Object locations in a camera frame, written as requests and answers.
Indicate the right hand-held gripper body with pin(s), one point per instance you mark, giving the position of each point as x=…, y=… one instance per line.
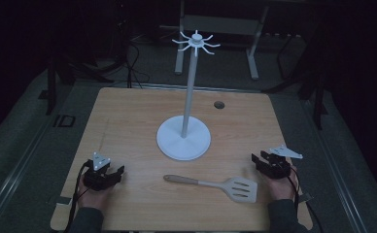
x=278, y=163

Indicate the person's right hand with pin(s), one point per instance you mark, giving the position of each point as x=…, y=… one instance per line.
x=281, y=188

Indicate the black tripod stand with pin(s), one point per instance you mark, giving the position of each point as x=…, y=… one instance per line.
x=125, y=48

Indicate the black metal stand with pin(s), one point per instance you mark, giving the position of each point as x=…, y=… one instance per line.
x=309, y=81

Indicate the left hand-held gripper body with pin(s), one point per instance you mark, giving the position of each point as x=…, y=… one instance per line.
x=96, y=176

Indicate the white utensil stand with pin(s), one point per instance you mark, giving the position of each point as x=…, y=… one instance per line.
x=185, y=136

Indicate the person's left hand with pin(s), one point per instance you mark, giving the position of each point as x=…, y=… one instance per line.
x=93, y=196

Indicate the white metal desk frame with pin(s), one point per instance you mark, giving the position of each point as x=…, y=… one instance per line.
x=221, y=29

